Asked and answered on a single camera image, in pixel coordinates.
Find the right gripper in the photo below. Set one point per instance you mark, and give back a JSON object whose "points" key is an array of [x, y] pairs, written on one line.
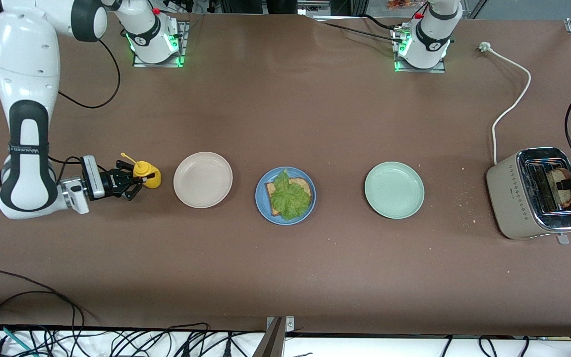
{"points": [[113, 180]]}

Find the toasted bread slice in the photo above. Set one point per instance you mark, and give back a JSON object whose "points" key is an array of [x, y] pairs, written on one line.
{"points": [[304, 186], [569, 198]]}

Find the yellow mustard squeeze bottle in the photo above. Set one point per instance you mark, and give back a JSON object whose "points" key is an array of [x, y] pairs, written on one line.
{"points": [[150, 177]]}

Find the green lettuce leaf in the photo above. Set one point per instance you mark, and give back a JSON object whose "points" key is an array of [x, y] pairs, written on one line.
{"points": [[290, 198]]}

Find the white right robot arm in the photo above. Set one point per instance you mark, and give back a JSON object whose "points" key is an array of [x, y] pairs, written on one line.
{"points": [[28, 59]]}

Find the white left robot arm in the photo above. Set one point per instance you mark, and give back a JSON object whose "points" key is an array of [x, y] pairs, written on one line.
{"points": [[429, 34]]}

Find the beige round plate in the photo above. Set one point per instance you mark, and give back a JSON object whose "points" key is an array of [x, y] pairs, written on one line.
{"points": [[202, 179]]}

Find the blue round plate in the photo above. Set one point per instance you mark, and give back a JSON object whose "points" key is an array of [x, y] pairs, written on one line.
{"points": [[261, 196]]}

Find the pale green round plate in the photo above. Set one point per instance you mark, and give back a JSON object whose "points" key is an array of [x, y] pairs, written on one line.
{"points": [[394, 190]]}

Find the beige chrome two-slot toaster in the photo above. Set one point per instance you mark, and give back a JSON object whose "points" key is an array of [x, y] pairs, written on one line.
{"points": [[513, 208]]}

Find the orange snack packet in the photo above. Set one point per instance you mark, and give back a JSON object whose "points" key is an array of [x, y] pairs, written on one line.
{"points": [[404, 4]]}

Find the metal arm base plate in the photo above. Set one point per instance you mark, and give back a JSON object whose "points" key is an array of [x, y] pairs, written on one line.
{"points": [[441, 69], [185, 44]]}

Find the dark grey metal post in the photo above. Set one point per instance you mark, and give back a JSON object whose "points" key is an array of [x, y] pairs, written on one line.
{"points": [[270, 342]]}

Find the small metal table bracket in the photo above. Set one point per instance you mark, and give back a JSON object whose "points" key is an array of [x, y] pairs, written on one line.
{"points": [[289, 322]]}

